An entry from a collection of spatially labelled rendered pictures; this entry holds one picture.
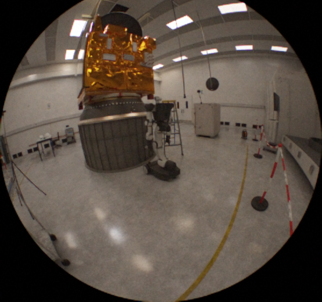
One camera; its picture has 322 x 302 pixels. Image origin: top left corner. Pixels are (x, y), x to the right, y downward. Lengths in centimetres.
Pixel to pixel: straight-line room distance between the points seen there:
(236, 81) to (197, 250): 885
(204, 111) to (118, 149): 377
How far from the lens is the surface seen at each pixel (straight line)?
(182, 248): 134
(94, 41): 307
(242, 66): 925
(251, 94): 877
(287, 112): 565
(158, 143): 214
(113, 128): 246
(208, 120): 498
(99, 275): 141
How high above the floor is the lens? 125
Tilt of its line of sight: 15 degrees down
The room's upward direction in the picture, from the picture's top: 4 degrees counter-clockwise
